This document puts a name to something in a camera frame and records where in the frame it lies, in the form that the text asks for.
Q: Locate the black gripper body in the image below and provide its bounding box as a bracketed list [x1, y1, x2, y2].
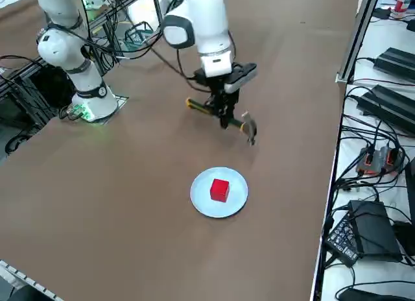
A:
[194, 69, 241, 104]

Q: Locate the green yellow claw hammer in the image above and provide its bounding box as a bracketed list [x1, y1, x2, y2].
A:
[185, 98, 259, 147]

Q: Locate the red wooden cube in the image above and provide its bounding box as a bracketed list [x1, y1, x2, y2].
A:
[209, 178, 231, 203]

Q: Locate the pale blue round plate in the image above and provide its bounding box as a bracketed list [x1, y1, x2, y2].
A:
[189, 166, 250, 219]

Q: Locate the orange black power adapter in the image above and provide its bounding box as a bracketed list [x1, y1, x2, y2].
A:
[379, 144, 405, 176]
[355, 145, 383, 177]

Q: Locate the black power brick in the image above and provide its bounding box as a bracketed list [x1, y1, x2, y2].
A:
[372, 47, 415, 85]
[355, 84, 415, 137]

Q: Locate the black keypad with white keys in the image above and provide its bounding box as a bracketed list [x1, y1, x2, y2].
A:
[325, 211, 361, 269]

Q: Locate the black rectangular box device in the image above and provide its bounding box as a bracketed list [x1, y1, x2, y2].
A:
[348, 199, 403, 261]

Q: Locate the red white blue can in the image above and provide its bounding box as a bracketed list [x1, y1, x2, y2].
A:
[392, 0, 412, 16]

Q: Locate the black flat device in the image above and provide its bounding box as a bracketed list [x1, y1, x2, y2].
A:
[335, 287, 415, 301]

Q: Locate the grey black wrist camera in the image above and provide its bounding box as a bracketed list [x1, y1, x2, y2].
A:
[224, 62, 259, 94]

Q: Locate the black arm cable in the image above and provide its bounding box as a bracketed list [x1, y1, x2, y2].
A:
[41, 0, 208, 91]

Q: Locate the green wire basket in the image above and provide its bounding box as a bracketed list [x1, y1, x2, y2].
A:
[124, 21, 156, 53]

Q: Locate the silver aluminium frame profile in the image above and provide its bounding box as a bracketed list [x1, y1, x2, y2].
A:
[335, 0, 384, 85]

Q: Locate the silver perforated metal rail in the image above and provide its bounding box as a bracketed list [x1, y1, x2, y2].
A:
[0, 258, 61, 301]

